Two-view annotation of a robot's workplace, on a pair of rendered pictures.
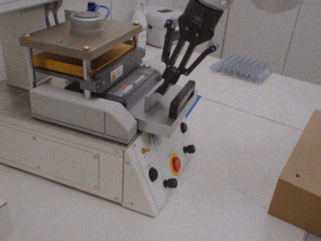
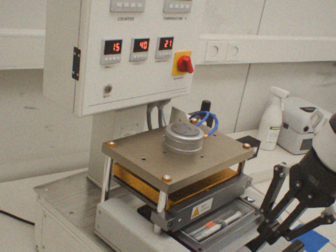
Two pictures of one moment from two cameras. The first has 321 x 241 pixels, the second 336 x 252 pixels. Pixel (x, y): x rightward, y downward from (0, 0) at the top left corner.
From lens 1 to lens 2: 0.16 m
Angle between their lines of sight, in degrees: 20
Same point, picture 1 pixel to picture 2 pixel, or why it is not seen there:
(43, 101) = (108, 221)
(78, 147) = not seen: outside the picture
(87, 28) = (181, 147)
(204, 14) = (322, 177)
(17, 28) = (109, 125)
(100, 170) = not seen: outside the picture
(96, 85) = (167, 223)
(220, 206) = not seen: outside the picture
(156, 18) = (295, 117)
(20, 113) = (84, 223)
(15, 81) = (95, 178)
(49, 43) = (129, 160)
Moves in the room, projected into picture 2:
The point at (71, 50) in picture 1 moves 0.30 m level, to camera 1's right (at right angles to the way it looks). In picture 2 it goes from (150, 176) to (326, 242)
